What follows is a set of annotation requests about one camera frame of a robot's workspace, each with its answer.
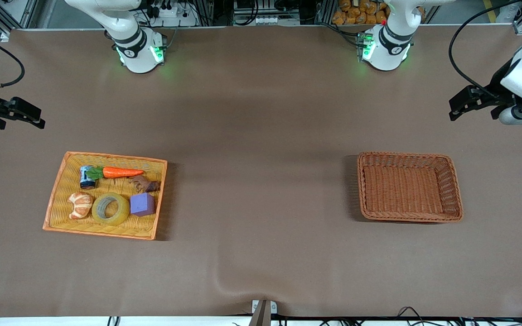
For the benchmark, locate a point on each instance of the purple cube block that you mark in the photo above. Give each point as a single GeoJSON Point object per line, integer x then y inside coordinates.
{"type": "Point", "coordinates": [142, 204]}

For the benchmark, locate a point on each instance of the small blue can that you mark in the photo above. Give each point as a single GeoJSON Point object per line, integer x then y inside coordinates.
{"type": "Point", "coordinates": [87, 180]}

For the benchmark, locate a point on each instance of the white power strip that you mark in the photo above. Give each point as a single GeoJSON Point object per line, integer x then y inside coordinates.
{"type": "Point", "coordinates": [175, 16]}
{"type": "Point", "coordinates": [277, 20]}

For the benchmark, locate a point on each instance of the orange toy carrot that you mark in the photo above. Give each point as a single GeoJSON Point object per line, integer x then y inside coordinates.
{"type": "Point", "coordinates": [123, 172]}

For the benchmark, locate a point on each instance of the toy croissant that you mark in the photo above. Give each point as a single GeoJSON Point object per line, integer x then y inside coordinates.
{"type": "Point", "coordinates": [80, 204]}

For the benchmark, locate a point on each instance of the brown wicker basket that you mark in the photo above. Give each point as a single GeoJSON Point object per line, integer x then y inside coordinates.
{"type": "Point", "coordinates": [406, 188]}

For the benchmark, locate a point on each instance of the bag of orange buns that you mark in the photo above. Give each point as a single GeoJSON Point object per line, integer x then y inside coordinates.
{"type": "Point", "coordinates": [360, 12]}

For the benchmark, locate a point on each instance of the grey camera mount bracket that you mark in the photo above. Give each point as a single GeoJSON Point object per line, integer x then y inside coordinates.
{"type": "Point", "coordinates": [263, 310]}

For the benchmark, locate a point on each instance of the orange yellow woven tray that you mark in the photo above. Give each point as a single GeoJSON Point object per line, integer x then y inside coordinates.
{"type": "Point", "coordinates": [107, 228]}

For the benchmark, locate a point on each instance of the brown toy chunk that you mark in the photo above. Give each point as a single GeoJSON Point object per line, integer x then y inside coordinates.
{"type": "Point", "coordinates": [145, 184]}

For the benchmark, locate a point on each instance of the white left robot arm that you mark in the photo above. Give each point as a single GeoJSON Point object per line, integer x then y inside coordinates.
{"type": "Point", "coordinates": [388, 50]}

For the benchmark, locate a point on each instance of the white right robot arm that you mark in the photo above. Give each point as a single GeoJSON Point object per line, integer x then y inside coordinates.
{"type": "Point", "coordinates": [136, 50]}

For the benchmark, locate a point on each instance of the yellow packing tape roll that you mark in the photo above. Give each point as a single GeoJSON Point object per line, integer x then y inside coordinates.
{"type": "Point", "coordinates": [123, 213]}

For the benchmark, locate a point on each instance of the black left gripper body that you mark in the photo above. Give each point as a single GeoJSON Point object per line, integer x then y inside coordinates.
{"type": "Point", "coordinates": [495, 93]}

